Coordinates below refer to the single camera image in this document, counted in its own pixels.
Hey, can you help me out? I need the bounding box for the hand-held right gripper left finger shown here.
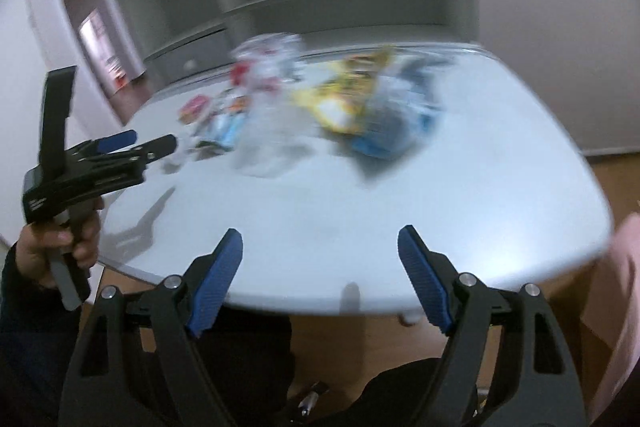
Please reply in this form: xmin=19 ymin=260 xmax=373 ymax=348
xmin=57 ymin=228 xmax=244 ymax=427

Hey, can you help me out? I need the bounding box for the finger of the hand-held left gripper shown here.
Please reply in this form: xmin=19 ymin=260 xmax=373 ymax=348
xmin=75 ymin=129 xmax=139 ymax=158
xmin=102 ymin=134 xmax=179 ymax=174

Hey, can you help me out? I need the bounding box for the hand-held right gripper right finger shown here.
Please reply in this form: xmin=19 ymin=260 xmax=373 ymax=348
xmin=397 ymin=224 xmax=588 ymax=427

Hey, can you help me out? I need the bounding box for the person's left forearm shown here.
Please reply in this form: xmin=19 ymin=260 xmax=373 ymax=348
xmin=0 ymin=241 xmax=103 ymax=427

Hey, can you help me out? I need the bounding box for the person's left hand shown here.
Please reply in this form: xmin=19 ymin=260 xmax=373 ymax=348
xmin=16 ymin=197 xmax=106 ymax=291

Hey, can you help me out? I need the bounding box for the small pink packet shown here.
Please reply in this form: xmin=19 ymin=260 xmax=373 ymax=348
xmin=180 ymin=94 xmax=212 ymax=126

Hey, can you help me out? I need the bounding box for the blue and white packet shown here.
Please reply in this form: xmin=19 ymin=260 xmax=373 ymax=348
xmin=194 ymin=91 xmax=251 ymax=154

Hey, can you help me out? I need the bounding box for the clear plastic bag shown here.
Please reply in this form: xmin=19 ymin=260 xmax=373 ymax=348
xmin=231 ymin=97 xmax=312 ymax=178

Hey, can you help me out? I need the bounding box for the person's right leg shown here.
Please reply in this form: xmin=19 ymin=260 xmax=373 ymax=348
xmin=320 ymin=357 xmax=453 ymax=427

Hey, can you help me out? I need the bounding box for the red and white packet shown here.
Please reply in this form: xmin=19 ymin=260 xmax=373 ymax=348
xmin=229 ymin=33 xmax=304 ymax=98

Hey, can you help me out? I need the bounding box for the blue plastic packet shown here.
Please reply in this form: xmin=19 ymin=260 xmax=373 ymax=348
xmin=347 ymin=99 xmax=448 ymax=164

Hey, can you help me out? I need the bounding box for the yellow snack bag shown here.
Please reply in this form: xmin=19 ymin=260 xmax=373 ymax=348
xmin=292 ymin=47 xmax=397 ymax=136

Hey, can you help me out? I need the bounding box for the pink blanket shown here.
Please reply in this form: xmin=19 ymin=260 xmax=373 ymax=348
xmin=594 ymin=212 xmax=640 ymax=427

